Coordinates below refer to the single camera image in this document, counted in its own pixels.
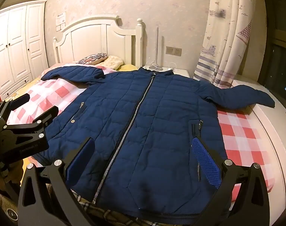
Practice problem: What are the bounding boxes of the patterned decorative pillow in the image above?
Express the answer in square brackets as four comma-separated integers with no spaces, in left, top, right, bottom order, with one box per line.
[77,53,108,65]

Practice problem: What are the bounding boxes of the white window sill bench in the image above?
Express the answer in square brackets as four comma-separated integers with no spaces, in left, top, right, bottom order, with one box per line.
[232,75,286,225]

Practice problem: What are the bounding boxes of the red white checkered bed cover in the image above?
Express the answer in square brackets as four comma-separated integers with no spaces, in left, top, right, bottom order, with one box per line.
[7,63,275,203]

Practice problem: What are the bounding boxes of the white wardrobe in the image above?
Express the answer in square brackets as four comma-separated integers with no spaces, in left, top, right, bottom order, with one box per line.
[0,0,49,100]

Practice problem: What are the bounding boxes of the white charger with cable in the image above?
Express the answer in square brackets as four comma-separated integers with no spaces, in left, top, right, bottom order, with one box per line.
[167,62,177,68]

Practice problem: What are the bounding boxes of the paper notices on wall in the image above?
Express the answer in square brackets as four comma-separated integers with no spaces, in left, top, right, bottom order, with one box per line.
[56,12,66,32]

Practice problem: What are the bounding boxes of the slim silver desk lamp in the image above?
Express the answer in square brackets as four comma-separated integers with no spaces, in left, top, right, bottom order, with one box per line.
[149,27,163,71]

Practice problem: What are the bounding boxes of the wall switch socket panel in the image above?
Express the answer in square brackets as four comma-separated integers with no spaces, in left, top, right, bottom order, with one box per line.
[165,47,182,57]

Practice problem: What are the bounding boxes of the white wooden headboard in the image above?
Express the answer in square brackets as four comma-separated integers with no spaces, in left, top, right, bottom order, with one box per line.
[53,15,144,68]

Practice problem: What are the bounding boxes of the nautical print curtain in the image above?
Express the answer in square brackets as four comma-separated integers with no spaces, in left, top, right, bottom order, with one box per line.
[194,0,256,88]

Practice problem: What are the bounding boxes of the hand holding left gripper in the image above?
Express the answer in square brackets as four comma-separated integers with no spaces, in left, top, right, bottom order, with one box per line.
[0,160,24,191]

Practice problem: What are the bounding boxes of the navy blue puffer jacket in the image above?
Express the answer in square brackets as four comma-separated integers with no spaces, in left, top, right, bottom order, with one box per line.
[31,67,276,225]

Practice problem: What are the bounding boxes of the white nightstand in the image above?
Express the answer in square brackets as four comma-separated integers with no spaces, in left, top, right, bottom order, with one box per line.
[155,67,190,78]

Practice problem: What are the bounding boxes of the cream yellow pillow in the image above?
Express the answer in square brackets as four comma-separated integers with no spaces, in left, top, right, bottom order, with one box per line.
[102,56,124,70]

